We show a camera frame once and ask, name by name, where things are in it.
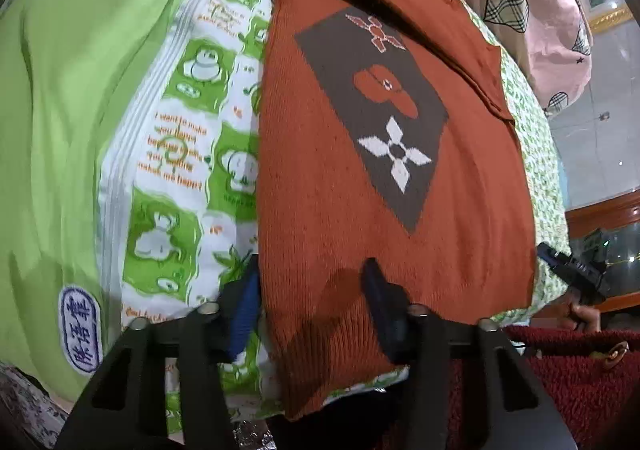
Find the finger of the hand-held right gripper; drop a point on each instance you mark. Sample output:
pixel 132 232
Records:
pixel 552 257

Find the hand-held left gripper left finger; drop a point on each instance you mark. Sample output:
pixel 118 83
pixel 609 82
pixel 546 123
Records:
pixel 244 310

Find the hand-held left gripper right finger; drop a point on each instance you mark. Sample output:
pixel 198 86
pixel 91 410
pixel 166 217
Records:
pixel 382 310

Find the orange knitted sweater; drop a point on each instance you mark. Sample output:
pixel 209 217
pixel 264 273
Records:
pixel 330 210

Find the person's right hand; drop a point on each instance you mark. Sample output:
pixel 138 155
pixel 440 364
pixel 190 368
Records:
pixel 585 317

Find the wooden cabinet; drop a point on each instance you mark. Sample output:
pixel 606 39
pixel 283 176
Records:
pixel 607 215

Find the red fuzzy garment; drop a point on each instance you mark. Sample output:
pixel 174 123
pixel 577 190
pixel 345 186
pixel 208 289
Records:
pixel 565 390

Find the floral quilt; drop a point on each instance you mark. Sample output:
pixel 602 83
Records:
pixel 25 410

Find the green printed bed sheet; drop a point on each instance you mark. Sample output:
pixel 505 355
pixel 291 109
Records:
pixel 75 130

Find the gold picture frame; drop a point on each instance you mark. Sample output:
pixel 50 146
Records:
pixel 607 20

